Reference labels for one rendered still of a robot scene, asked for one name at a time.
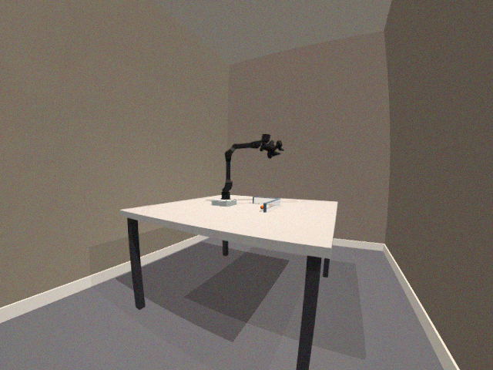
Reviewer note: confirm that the clear l-shaped wall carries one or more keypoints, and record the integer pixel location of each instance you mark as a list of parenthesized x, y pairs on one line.
[(270, 206)]

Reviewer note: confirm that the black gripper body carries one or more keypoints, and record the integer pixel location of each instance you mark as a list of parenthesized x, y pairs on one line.
[(273, 148)]

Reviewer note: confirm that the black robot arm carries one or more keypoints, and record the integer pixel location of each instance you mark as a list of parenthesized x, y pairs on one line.
[(228, 184)]

